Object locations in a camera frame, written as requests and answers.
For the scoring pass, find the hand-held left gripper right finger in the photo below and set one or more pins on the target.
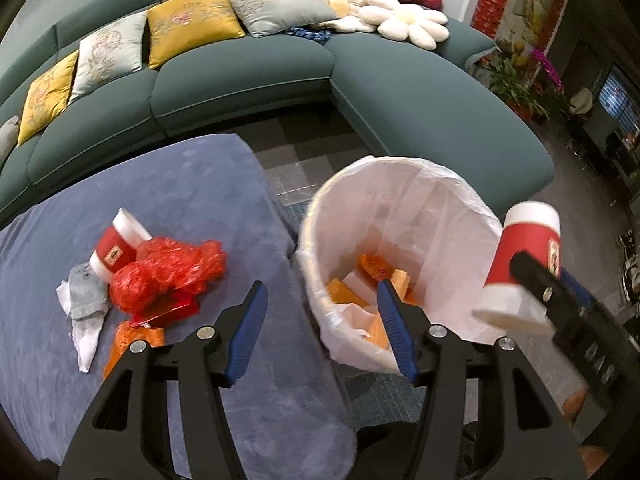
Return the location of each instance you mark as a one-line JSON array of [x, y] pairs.
[[395, 330]]

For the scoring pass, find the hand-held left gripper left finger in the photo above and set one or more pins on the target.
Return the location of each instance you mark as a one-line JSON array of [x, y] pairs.
[[245, 332]]

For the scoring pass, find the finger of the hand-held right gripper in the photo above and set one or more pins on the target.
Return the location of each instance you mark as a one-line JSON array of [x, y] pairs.
[[565, 320], [575, 286]]

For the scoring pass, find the orange foam piece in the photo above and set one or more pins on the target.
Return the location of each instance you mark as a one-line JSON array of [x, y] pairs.
[[402, 282], [378, 335]]

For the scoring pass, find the white paper sheets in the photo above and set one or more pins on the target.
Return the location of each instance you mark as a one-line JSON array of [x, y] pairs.
[[362, 306]]

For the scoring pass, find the red paper cup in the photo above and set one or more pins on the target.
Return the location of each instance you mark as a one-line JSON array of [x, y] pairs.
[[117, 247], [525, 265]]

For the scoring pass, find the trash bin with white liner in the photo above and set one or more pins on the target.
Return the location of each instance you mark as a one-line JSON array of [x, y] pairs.
[[440, 230]]

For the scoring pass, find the blue floor rug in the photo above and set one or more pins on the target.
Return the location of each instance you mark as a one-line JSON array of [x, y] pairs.
[[385, 397]]

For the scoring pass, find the red paper packet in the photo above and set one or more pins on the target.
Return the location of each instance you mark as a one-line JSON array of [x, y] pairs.
[[172, 310]]

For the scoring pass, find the red plastic bag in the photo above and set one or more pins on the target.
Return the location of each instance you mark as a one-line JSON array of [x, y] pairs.
[[165, 270]]

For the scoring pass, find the orange wrapper on table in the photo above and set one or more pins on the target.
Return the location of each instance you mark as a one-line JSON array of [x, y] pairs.
[[132, 342]]

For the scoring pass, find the blue table blanket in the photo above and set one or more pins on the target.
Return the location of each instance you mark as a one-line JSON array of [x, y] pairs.
[[175, 200]]

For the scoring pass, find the crumpled white tissue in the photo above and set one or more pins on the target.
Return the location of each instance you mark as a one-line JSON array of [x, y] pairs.
[[85, 345]]

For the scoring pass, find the white round object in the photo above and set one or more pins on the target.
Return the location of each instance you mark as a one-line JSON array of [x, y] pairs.
[[582, 101]]

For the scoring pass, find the green potted plant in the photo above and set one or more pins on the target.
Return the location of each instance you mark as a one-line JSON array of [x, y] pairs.
[[515, 87]]

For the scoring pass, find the purple orchid plant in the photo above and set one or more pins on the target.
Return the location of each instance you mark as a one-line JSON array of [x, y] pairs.
[[547, 67]]

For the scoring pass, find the teal sectional sofa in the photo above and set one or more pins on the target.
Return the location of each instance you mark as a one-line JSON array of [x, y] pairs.
[[400, 95]]

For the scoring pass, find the large flower painting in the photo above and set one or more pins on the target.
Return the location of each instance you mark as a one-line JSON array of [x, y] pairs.
[[535, 0]]

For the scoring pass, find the blue patterned cloth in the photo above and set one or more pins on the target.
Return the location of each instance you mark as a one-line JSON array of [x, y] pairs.
[[310, 35]]

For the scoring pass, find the yellow embroidered pillow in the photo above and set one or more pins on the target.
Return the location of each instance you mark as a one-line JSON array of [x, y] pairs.
[[192, 22], [47, 97]]

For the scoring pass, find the white flower cushion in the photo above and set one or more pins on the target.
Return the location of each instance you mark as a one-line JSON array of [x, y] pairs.
[[345, 5], [410, 22]]

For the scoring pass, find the light grey embroidered pillow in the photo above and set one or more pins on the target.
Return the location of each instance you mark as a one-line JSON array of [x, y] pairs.
[[107, 55], [280, 5]]

